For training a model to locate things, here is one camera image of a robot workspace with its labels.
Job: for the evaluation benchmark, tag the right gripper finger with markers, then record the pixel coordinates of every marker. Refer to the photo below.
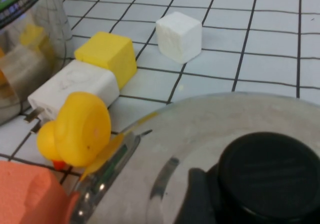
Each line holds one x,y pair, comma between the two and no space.
198,199

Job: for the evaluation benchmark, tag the steel lid black knob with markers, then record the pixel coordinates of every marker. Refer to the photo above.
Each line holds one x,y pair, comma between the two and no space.
190,133

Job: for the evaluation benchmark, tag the yellow rubber duck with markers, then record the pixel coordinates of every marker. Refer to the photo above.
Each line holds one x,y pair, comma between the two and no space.
80,128

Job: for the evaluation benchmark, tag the white foam cube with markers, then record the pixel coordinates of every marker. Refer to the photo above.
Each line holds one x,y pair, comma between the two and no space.
178,36

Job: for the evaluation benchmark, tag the white black-grid table mat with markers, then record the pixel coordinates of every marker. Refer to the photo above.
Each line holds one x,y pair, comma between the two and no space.
262,46

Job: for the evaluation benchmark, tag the white power adapter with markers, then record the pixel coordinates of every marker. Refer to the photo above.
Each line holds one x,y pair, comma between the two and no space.
80,81

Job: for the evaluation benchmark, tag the orange foam block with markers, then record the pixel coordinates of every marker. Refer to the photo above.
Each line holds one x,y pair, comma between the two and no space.
27,196

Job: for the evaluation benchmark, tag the yellow foam cube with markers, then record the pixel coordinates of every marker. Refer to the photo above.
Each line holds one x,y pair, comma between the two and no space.
107,51

